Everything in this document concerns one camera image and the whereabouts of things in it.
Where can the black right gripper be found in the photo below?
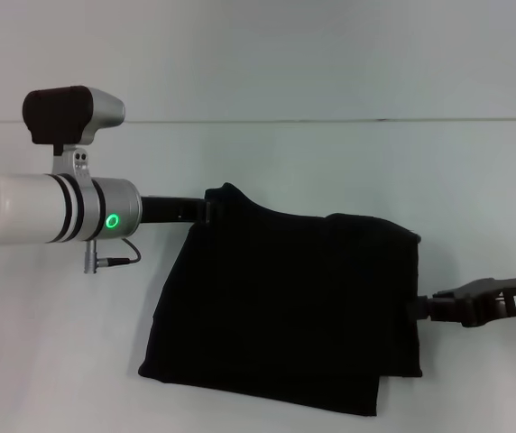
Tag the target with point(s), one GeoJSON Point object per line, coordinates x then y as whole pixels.
{"type": "Point", "coordinates": [501, 297]}

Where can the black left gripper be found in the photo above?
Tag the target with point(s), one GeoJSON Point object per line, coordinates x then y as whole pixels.
{"type": "Point", "coordinates": [168, 209]}

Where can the black t-shirt with white print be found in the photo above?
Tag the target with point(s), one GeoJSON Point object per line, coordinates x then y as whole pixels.
{"type": "Point", "coordinates": [285, 293]}

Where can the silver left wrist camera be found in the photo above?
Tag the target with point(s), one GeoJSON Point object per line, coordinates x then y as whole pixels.
{"type": "Point", "coordinates": [100, 108]}

